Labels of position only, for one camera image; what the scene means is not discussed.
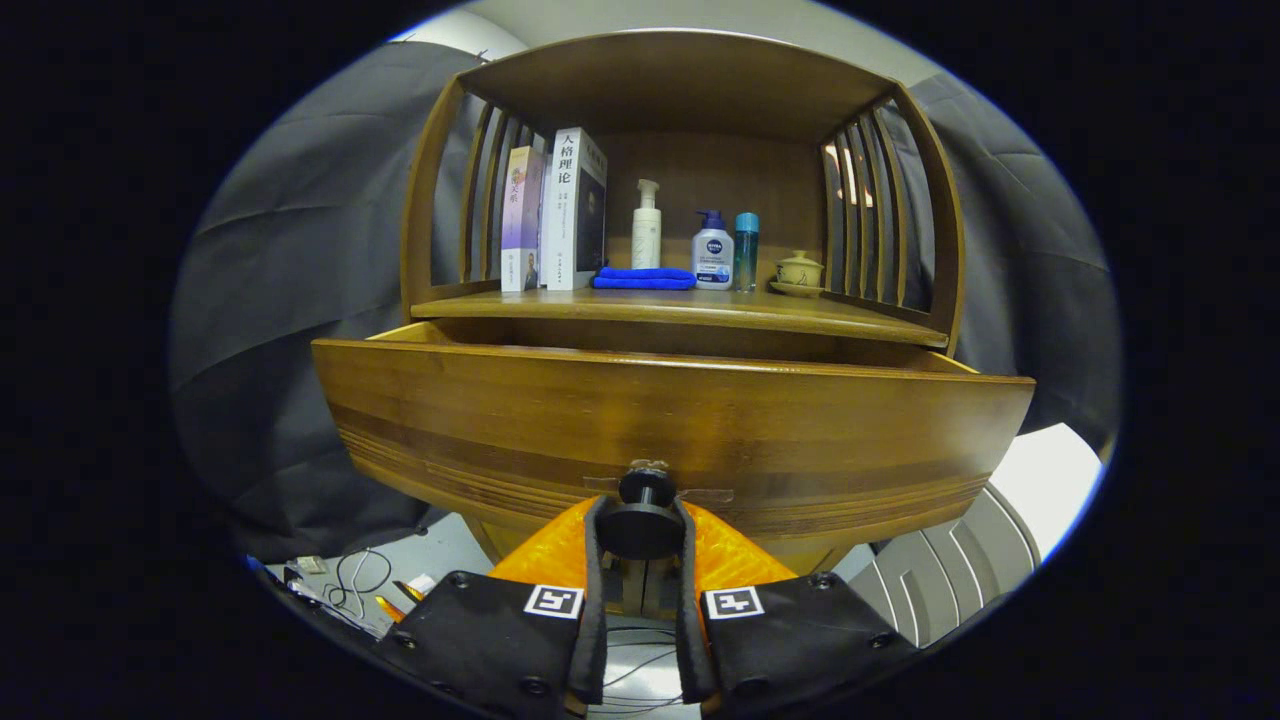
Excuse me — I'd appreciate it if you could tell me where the wooden countertop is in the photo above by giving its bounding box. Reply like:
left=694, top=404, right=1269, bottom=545
left=412, top=282, right=949, bottom=349

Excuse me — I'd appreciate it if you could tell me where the white side cabinet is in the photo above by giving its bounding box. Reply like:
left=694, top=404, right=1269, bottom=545
left=850, top=422, right=1106, bottom=651

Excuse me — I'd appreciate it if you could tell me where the white bottle with blue cap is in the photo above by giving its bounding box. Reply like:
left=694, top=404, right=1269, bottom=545
left=692, top=209, right=735, bottom=291

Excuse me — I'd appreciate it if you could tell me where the blue folded cloth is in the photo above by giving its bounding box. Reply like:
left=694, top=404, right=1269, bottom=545
left=592, top=266, right=698, bottom=291

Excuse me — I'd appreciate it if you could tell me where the wooden drawer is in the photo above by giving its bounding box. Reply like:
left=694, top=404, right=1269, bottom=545
left=312, top=320, right=1036, bottom=576

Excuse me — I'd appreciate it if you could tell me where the brown wooden cabinet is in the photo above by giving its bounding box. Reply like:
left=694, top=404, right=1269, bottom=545
left=400, top=28, right=966, bottom=613

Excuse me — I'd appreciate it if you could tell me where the black backdrop cloth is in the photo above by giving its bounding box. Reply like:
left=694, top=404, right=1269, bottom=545
left=170, top=40, right=1121, bottom=561

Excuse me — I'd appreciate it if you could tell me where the white book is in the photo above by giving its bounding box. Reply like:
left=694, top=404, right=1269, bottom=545
left=545, top=127, right=608, bottom=291

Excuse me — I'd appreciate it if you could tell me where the yellow lidded teacup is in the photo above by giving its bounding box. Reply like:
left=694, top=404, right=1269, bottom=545
left=768, top=250, right=827, bottom=299

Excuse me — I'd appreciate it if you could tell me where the purple book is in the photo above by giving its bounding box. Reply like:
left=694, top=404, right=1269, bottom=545
left=500, top=146, right=546, bottom=293

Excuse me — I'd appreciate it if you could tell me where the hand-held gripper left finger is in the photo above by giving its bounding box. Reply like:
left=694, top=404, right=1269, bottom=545
left=372, top=495, right=609, bottom=720

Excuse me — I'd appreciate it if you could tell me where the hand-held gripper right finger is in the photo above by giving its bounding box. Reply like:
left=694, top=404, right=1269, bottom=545
left=672, top=497, right=919, bottom=719

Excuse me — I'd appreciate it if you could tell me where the white pump bottle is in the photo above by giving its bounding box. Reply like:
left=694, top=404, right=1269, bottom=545
left=631, top=179, right=663, bottom=270

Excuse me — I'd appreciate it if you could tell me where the teal bottle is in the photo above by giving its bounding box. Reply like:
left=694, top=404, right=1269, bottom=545
left=733, top=212, right=760, bottom=294

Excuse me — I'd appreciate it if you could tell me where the black drawer knob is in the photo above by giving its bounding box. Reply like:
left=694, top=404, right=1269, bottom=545
left=597, top=462, right=689, bottom=561

